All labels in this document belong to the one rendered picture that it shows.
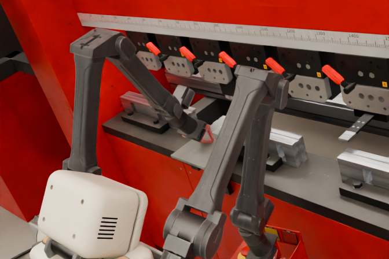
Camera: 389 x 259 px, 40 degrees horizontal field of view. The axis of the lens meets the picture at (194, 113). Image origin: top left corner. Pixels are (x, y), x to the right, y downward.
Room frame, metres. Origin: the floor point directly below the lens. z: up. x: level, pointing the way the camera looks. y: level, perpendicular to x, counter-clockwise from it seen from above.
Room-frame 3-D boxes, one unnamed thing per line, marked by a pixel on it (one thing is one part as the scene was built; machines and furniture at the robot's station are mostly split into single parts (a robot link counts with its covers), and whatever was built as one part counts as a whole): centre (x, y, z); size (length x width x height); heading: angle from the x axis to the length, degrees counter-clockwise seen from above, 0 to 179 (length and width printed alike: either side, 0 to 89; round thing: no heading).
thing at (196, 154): (1.62, -0.03, 1.00); 0.26 x 0.18 x 0.01; 124
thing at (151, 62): (2.05, 0.08, 1.26); 0.15 x 0.09 x 0.17; 34
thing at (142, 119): (2.17, 0.23, 0.89); 0.30 x 0.05 x 0.03; 34
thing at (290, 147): (1.66, -0.19, 0.92); 0.39 x 0.06 x 0.10; 34
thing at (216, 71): (1.72, -0.14, 1.26); 0.15 x 0.09 x 0.17; 34
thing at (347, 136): (1.44, -0.51, 1.01); 0.26 x 0.12 x 0.05; 124
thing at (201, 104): (2.29, -0.22, 0.81); 0.64 x 0.08 x 0.14; 124
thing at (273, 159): (1.64, -0.13, 0.89); 0.30 x 0.05 x 0.03; 34
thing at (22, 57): (2.63, 0.79, 1.18); 0.40 x 0.24 x 0.07; 34
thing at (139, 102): (2.16, 0.15, 0.92); 0.50 x 0.06 x 0.10; 34
